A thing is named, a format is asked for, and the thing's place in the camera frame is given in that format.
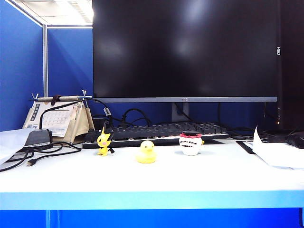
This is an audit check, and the black flat pad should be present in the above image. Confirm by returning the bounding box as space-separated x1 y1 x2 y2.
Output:
235 140 257 155

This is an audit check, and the grey monitor stand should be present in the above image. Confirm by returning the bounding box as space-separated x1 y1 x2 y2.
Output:
171 102 190 123

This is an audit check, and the large black computer monitor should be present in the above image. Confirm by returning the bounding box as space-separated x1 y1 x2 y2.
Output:
92 0 278 103

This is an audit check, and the black bag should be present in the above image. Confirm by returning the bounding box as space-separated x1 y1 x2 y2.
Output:
284 131 304 150

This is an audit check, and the black cable bundle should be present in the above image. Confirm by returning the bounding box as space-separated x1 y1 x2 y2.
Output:
0 142 64 172

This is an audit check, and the white folded paper sheet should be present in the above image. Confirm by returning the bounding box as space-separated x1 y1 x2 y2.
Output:
244 125 304 171

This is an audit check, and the grey adapter box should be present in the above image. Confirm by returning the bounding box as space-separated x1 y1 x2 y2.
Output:
23 128 53 148

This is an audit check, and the black cable with USB plug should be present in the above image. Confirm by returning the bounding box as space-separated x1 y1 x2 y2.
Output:
26 141 83 167

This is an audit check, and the yellow pointy-eared mouse figure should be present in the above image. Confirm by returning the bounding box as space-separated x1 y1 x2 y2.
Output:
96 126 115 157

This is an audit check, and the black portrait HSD monitor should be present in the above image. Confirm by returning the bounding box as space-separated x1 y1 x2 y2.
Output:
276 0 304 132

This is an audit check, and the silver partition post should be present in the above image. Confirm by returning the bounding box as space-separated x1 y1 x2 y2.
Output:
42 23 49 97

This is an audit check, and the thick black arched cable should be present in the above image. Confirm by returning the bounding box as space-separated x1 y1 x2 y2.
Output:
38 98 113 134

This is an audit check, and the white doll with red hat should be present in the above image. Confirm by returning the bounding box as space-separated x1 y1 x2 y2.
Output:
178 131 206 156

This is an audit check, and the yellow rubber duck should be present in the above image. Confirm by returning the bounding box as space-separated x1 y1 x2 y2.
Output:
135 140 158 164

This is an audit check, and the black looped cable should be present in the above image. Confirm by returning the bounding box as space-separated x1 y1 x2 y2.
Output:
120 108 153 128

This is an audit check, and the beige desk calendar stand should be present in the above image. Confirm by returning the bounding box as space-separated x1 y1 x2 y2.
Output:
22 89 96 144

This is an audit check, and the black mechanical keyboard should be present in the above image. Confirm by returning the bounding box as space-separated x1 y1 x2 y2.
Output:
82 121 230 150

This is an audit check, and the thin black desk cable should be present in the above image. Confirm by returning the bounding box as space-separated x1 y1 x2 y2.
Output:
217 102 256 140

